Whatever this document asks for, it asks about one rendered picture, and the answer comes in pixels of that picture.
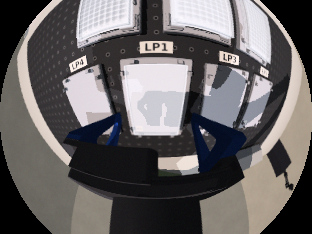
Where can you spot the white operator button panel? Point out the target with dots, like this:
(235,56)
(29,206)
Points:
(250,156)

